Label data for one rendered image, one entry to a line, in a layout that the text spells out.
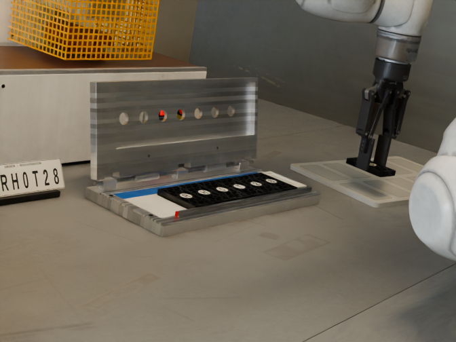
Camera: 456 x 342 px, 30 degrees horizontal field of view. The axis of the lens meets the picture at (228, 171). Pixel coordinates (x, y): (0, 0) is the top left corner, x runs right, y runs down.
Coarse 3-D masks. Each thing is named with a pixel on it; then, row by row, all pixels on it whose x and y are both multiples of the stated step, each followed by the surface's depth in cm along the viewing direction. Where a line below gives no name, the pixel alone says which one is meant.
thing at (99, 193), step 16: (160, 176) 164; (176, 176) 167; (192, 176) 170; (208, 176) 171; (96, 192) 152; (112, 192) 152; (112, 208) 149; (128, 208) 146; (224, 208) 154; (240, 208) 155; (256, 208) 158; (272, 208) 162; (288, 208) 166; (144, 224) 144; (160, 224) 141; (176, 224) 143; (192, 224) 146; (208, 224) 149
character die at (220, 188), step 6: (210, 180) 165; (204, 186) 162; (210, 186) 163; (216, 186) 163; (222, 186) 164; (216, 192) 159; (222, 192) 160; (228, 192) 160; (234, 192) 161; (240, 192) 161; (234, 198) 157; (240, 198) 158
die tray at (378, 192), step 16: (400, 160) 217; (320, 176) 190; (336, 176) 192; (352, 176) 194; (368, 176) 197; (400, 176) 202; (352, 192) 182; (368, 192) 184; (384, 192) 186; (400, 192) 188
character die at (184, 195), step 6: (174, 186) 158; (162, 192) 154; (168, 192) 154; (174, 192) 156; (180, 192) 156; (186, 192) 157; (168, 198) 154; (174, 198) 152; (180, 198) 152; (186, 198) 153; (192, 198) 153; (198, 198) 154; (204, 198) 154; (180, 204) 152; (186, 204) 151; (192, 204) 150; (198, 204) 150; (204, 204) 151; (210, 204) 152
